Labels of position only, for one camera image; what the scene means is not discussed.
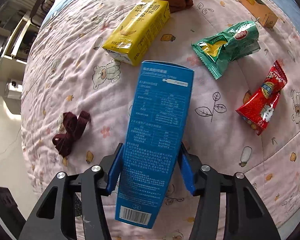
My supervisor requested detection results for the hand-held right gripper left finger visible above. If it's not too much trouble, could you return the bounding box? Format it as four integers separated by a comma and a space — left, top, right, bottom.
19, 142, 124, 240

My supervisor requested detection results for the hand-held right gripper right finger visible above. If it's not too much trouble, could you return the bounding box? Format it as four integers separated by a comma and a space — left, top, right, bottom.
177, 142, 282, 240

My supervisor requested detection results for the blue cardboard box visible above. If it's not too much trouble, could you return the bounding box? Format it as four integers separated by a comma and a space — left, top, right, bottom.
114, 60, 195, 230

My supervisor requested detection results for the pink printed blanket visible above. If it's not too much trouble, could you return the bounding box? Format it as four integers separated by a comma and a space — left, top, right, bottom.
20, 0, 300, 240

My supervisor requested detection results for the maroon cloth strip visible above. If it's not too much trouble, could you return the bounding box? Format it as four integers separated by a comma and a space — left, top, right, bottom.
52, 110, 91, 158

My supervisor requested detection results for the red snack packet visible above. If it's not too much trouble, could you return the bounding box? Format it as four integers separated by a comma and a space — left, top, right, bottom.
236, 60, 288, 136

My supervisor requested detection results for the small white device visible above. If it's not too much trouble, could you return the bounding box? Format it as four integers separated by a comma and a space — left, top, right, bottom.
5, 79, 23, 98

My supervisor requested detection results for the green snack wrapper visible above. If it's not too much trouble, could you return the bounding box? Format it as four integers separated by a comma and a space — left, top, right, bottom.
191, 20, 261, 80

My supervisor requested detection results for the yellow milk carton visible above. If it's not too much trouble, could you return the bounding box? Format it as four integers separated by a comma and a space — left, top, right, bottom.
102, 0, 171, 67

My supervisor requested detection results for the white desk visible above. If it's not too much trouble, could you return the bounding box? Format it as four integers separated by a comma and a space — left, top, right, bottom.
0, 10, 38, 68

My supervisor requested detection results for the orange cardboard box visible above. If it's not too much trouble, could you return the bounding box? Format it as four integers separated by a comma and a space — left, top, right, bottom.
228, 0, 278, 28

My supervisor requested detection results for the black desk chair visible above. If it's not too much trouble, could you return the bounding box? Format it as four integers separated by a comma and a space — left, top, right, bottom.
29, 0, 53, 27

